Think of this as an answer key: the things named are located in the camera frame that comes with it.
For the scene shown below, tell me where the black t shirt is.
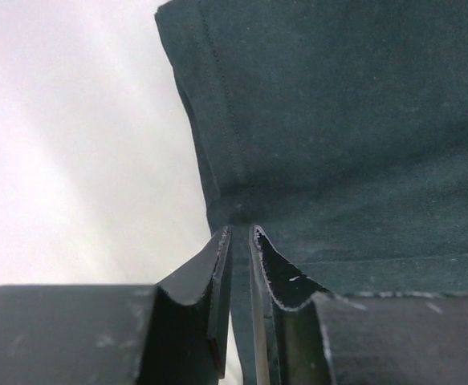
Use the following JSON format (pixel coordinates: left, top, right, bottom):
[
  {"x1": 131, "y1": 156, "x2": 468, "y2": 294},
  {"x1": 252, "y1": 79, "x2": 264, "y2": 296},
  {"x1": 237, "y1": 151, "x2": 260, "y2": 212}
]
[{"x1": 155, "y1": 1, "x2": 468, "y2": 384}]

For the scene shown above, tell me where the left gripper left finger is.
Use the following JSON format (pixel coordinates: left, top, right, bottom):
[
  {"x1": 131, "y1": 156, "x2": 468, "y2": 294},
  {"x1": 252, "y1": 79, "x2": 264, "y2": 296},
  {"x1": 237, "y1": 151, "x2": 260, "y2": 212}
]
[{"x1": 136, "y1": 226, "x2": 233, "y2": 385}]

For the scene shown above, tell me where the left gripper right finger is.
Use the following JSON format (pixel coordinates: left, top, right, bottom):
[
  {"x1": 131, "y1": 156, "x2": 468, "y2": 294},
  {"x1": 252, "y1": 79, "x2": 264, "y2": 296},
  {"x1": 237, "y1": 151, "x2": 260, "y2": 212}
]
[{"x1": 250, "y1": 225, "x2": 335, "y2": 384}]

